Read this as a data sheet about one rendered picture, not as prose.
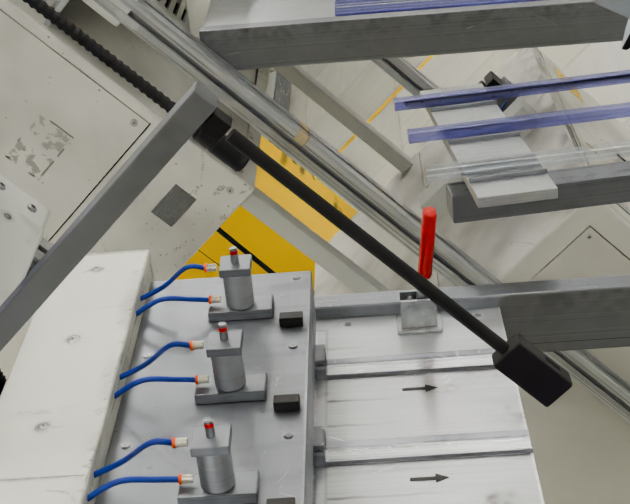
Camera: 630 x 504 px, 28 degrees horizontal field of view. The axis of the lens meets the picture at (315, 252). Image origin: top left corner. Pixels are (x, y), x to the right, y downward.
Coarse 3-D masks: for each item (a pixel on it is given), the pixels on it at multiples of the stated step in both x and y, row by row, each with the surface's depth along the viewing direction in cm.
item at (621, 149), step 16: (608, 144) 114; (624, 144) 113; (480, 160) 113; (496, 160) 113; (512, 160) 113; (528, 160) 113; (544, 160) 113; (560, 160) 113; (576, 160) 113; (592, 160) 113; (432, 176) 113; (448, 176) 113; (464, 176) 113
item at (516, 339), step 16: (512, 336) 73; (496, 352) 73; (512, 352) 72; (528, 352) 72; (496, 368) 72; (512, 368) 72; (528, 368) 72; (544, 368) 72; (560, 368) 73; (528, 384) 73; (544, 384) 73; (560, 384) 73; (544, 400) 73
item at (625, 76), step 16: (544, 80) 134; (560, 80) 133; (576, 80) 133; (592, 80) 133; (608, 80) 133; (624, 80) 134; (416, 96) 133; (432, 96) 133; (448, 96) 133; (464, 96) 133; (480, 96) 133; (496, 96) 133; (512, 96) 133
